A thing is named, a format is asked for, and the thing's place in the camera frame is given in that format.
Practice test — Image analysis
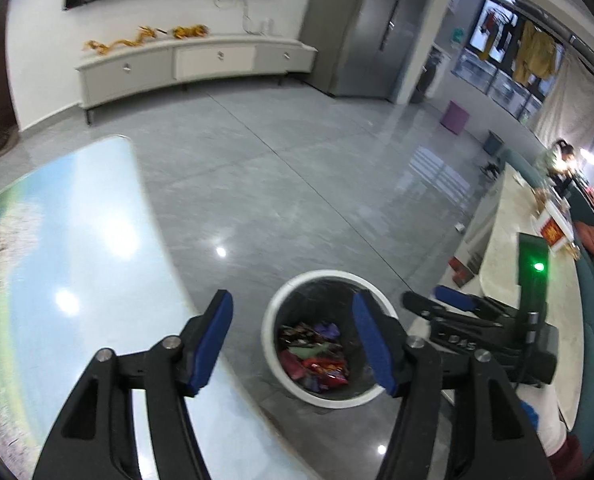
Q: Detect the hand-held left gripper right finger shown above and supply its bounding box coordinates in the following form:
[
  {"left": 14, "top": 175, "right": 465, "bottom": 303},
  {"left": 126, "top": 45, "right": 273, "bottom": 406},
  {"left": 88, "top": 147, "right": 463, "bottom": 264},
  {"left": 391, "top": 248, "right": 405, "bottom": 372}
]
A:
[{"left": 352, "top": 290, "right": 550, "bottom": 480}]

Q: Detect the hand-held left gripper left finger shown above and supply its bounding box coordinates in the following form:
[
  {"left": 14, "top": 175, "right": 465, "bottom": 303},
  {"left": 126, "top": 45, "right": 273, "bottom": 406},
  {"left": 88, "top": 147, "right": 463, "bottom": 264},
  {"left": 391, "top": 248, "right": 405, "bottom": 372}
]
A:
[{"left": 32, "top": 289, "right": 234, "bottom": 480}]

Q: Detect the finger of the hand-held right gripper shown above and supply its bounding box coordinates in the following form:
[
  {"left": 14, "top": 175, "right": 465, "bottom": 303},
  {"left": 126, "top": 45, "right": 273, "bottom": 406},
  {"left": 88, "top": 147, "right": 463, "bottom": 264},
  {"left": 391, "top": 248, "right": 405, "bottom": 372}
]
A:
[
  {"left": 434, "top": 285, "right": 516, "bottom": 319},
  {"left": 402, "top": 291, "right": 494, "bottom": 332}
]

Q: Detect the pile of wrappers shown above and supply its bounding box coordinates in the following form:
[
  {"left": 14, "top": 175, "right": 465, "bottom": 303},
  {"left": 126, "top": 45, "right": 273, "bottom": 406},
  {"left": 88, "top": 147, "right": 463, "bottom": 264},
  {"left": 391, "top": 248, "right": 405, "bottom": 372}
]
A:
[{"left": 277, "top": 322, "right": 350, "bottom": 393}]

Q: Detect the white trash bin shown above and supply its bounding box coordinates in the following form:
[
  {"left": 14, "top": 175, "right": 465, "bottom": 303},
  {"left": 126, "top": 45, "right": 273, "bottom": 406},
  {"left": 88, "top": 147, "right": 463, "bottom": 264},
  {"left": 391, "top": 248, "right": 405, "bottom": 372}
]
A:
[{"left": 261, "top": 270, "right": 403, "bottom": 409}]

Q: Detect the person's right hand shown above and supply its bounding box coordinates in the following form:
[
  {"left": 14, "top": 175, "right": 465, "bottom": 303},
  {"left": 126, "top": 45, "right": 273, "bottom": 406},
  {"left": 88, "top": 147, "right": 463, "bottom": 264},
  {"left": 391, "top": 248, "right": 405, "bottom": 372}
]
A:
[{"left": 523, "top": 401, "right": 541, "bottom": 435}]

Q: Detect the small red box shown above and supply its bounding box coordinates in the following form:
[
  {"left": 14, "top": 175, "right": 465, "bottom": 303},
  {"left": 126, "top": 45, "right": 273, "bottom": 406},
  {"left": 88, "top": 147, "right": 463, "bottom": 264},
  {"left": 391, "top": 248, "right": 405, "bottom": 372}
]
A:
[{"left": 449, "top": 257, "right": 478, "bottom": 287}]

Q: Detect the white marble coffee table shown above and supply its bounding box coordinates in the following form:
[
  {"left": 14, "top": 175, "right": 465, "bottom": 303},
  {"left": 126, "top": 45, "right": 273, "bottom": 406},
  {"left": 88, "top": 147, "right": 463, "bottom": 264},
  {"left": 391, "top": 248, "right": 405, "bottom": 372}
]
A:
[{"left": 447, "top": 162, "right": 585, "bottom": 431}]

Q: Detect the red and white box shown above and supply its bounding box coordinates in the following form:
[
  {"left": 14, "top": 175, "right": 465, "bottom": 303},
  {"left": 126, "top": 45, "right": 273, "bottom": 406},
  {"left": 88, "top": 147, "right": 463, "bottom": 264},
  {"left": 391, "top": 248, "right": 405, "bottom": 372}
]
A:
[{"left": 532, "top": 205, "right": 575, "bottom": 253}]

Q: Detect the red cushion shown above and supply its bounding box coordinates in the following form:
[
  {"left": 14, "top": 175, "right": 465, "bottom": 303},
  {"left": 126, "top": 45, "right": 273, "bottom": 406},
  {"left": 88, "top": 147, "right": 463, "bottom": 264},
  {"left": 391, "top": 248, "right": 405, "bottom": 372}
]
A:
[{"left": 577, "top": 222, "right": 594, "bottom": 261}]

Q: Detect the small dark bin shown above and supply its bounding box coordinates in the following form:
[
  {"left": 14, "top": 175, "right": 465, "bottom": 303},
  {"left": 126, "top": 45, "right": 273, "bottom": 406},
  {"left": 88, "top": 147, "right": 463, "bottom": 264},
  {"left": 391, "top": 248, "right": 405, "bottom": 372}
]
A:
[{"left": 484, "top": 130, "right": 506, "bottom": 157}]

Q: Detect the purple stool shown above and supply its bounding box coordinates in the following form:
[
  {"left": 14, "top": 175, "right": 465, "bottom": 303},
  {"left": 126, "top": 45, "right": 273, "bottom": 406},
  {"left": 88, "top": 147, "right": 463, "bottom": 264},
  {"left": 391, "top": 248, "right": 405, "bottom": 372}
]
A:
[{"left": 441, "top": 100, "right": 470, "bottom": 136}]

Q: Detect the beige curtain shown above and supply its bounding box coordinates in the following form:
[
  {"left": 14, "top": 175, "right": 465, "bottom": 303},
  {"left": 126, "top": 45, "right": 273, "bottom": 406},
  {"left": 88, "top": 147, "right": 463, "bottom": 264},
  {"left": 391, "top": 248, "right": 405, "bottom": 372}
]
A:
[{"left": 532, "top": 55, "right": 594, "bottom": 151}]

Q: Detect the yellow hanging garment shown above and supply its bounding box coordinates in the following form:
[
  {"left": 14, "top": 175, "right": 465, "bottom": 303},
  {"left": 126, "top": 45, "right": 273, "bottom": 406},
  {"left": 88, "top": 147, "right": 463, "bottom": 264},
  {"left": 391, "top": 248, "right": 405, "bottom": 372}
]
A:
[{"left": 513, "top": 20, "right": 558, "bottom": 86}]

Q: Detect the white television cabinet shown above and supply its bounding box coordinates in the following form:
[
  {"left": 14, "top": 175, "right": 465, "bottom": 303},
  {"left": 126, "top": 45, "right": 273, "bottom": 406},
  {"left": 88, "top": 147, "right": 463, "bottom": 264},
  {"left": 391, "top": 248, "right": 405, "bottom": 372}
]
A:
[{"left": 74, "top": 34, "right": 319, "bottom": 125}]

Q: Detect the grey refrigerator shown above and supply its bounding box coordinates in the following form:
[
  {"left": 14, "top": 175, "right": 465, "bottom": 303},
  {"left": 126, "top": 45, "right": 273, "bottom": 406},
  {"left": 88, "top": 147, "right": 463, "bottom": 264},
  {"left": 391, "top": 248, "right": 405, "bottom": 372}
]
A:
[{"left": 299, "top": 0, "right": 437, "bottom": 101}]

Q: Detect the golden lion ornament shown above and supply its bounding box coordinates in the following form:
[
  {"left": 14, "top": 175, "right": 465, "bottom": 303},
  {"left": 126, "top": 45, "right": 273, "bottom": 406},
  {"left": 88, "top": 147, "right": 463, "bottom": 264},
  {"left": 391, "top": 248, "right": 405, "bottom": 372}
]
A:
[{"left": 171, "top": 24, "right": 210, "bottom": 40}]

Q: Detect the golden dragon ornament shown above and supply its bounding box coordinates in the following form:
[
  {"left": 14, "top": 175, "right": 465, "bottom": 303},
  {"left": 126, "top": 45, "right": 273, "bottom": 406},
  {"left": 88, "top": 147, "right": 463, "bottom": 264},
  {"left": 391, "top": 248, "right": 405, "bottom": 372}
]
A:
[{"left": 84, "top": 25, "right": 165, "bottom": 56}]

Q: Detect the white wall cable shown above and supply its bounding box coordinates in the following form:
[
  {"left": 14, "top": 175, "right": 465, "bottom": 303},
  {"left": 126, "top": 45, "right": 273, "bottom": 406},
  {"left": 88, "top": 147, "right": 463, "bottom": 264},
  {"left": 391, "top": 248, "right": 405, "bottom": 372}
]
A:
[{"left": 212, "top": 0, "right": 274, "bottom": 36}]

